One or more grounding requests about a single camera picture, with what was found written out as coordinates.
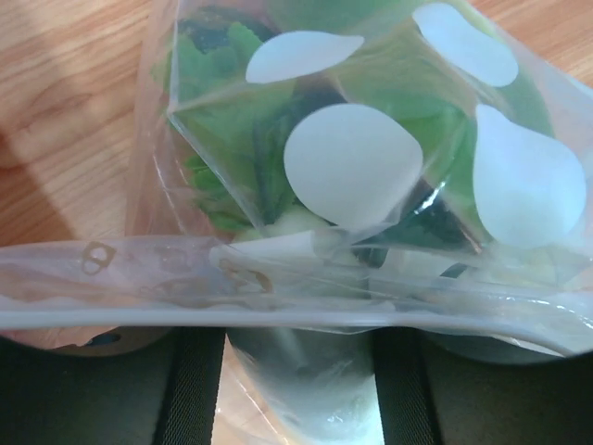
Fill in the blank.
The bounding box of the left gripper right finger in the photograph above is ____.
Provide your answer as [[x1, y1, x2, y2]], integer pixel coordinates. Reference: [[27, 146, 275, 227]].
[[372, 328, 592, 444]]

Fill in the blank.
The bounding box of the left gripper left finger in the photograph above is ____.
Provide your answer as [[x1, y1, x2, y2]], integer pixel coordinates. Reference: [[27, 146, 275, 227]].
[[1, 327, 225, 444]]

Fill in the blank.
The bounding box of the polka dot zip bag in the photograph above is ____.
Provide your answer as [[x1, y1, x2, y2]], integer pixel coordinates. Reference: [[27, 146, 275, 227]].
[[1, 1, 592, 444]]

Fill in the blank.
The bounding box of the green leafy vegetable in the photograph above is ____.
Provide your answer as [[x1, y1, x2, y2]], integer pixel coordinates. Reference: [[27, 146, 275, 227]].
[[163, 1, 552, 246]]

